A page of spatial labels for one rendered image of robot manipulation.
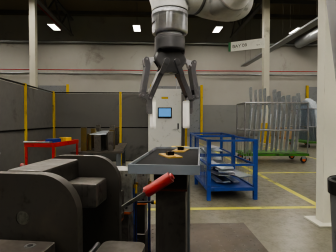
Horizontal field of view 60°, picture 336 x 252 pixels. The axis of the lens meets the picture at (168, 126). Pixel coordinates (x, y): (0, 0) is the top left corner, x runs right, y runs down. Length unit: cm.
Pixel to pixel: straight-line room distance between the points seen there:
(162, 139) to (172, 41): 634
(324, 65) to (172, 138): 410
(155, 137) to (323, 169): 413
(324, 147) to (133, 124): 514
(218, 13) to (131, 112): 710
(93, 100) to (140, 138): 160
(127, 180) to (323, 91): 336
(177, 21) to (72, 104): 746
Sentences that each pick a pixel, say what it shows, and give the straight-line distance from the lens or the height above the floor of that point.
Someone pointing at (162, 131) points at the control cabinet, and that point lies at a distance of 700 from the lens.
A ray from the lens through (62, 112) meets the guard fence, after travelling 818.
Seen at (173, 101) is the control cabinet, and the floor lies 169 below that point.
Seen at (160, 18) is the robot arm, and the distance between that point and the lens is 73.
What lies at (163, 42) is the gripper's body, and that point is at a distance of 72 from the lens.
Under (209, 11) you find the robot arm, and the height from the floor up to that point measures 153.
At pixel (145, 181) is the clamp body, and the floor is 102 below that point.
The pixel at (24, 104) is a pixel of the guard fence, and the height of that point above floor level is 157.
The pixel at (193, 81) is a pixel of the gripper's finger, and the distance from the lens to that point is 75.
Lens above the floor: 125
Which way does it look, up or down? 1 degrees down
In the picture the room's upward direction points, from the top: straight up
